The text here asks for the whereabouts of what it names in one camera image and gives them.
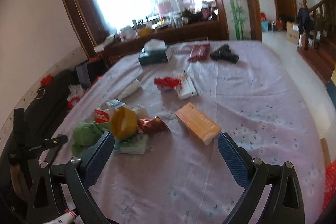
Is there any crumpled green paper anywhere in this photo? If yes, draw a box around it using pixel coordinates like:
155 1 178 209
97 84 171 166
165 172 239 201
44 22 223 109
71 122 111 156

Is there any wooden stair railing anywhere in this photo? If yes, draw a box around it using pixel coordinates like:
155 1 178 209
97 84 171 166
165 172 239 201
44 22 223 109
309 0 335 50

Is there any cardboard box on floor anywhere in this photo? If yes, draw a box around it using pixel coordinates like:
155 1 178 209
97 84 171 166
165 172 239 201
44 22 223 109
286 22 300 46

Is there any blue white medicine box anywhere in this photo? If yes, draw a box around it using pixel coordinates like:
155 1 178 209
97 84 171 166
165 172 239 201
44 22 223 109
106 99 125 111

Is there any green white tissue packet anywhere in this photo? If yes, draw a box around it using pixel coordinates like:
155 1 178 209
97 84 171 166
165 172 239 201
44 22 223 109
114 134 149 155

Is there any person in dark clothes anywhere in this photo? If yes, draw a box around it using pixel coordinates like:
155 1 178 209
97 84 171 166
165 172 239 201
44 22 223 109
296 0 314 35

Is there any white spray bottle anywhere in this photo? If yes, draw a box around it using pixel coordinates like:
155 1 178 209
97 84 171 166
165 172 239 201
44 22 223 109
117 79 142 101

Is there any white red carton box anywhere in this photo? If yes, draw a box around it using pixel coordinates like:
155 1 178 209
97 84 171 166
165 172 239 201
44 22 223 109
173 69 198 100

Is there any red plastic wrapper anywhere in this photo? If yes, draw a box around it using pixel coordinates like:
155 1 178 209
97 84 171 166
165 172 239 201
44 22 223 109
154 77 181 91

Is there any red white small carton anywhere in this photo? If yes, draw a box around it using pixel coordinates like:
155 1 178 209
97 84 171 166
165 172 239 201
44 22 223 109
94 106 116 123

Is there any dark green tissue box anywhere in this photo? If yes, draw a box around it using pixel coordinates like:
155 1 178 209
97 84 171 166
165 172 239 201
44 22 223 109
138 39 173 67

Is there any black toy pistol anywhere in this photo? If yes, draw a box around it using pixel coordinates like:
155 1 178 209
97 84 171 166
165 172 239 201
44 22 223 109
210 44 239 64

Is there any red snack wrapper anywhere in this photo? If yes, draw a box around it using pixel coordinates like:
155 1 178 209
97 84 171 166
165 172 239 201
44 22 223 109
138 116 170 135

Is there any red plastic mesh basket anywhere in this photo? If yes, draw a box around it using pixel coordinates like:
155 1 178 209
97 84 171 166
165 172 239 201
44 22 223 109
322 160 336 211

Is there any orange rectangular box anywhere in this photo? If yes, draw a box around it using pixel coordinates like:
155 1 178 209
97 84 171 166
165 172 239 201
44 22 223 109
175 102 222 145

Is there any dark red foil packet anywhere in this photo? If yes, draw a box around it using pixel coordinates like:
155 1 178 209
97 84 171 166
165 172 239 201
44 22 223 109
188 43 210 62

